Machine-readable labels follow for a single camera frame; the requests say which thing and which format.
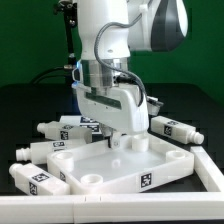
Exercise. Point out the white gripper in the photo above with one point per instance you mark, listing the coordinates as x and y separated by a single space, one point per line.
117 108

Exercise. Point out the white square desk top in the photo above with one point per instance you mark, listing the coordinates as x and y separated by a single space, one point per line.
138 164

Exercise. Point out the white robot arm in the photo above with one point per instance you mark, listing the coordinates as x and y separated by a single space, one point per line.
109 30

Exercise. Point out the white fiducial marker sheet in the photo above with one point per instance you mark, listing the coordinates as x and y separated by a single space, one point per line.
82 121

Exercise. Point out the white L-shaped fence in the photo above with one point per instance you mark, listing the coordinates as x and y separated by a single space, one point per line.
75 209

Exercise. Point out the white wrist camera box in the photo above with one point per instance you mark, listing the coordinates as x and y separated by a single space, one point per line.
153 105

